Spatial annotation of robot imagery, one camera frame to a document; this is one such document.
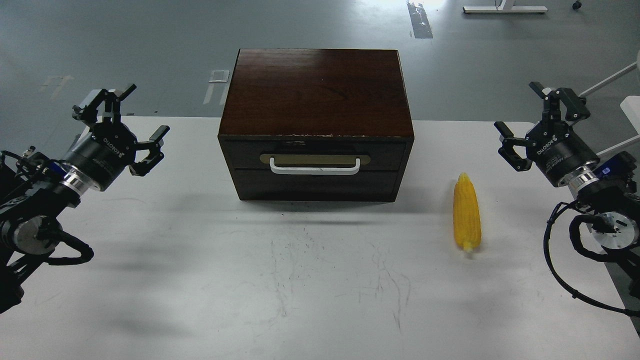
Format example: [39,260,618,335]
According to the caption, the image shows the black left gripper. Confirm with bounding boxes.
[62,83,170,192]

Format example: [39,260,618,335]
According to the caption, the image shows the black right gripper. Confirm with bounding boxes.
[494,81,600,188]

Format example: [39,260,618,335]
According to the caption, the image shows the yellow corn cob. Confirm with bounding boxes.
[452,172,482,253]

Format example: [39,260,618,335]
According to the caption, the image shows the wooden drawer with white handle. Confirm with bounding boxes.
[221,140,406,172]

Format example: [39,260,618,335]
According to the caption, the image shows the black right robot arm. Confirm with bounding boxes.
[494,81,639,318]

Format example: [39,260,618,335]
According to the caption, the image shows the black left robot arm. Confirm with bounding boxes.
[0,84,170,312]

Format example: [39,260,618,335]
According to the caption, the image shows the white table leg base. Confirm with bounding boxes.
[462,0,549,14]

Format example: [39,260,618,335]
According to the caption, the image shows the black floor tape strip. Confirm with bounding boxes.
[406,0,434,39]

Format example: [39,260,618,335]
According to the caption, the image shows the dark brown wooden cabinet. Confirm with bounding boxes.
[218,48,415,202]

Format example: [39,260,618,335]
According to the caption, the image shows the white chair frame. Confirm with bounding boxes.
[579,50,640,157]

